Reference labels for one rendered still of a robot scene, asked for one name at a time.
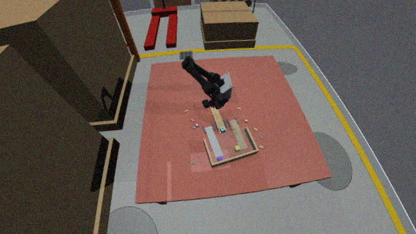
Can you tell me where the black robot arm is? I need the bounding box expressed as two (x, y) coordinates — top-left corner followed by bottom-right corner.
(182, 56), (226, 109)

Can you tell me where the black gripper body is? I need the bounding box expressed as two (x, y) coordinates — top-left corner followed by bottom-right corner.
(203, 94), (229, 109)

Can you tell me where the grey flat strip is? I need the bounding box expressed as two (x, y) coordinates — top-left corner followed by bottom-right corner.
(205, 126), (215, 137)

